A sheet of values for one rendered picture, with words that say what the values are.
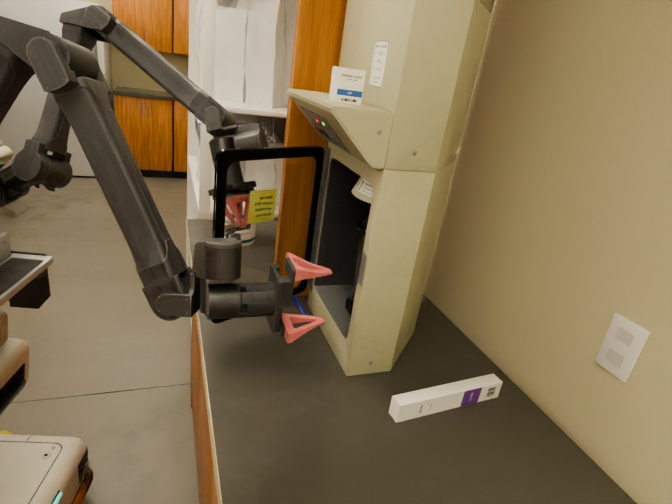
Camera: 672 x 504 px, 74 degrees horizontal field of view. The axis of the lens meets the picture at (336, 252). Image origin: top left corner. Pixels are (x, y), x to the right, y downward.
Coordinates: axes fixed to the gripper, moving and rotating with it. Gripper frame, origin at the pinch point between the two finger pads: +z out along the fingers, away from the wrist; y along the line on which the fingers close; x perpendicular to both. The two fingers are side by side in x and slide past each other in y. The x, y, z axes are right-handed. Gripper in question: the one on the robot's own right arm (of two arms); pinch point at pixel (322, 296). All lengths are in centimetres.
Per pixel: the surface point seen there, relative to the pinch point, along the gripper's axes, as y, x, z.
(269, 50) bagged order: 39, 135, 15
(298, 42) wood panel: 41, 46, 3
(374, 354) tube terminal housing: -20.6, 8.8, 18.0
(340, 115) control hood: 29.6, 8.9, 1.9
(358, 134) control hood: 26.8, 8.9, 5.6
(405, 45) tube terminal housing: 41.8, 9.5, 11.7
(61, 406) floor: -121, 119, -69
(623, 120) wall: 35, 0, 55
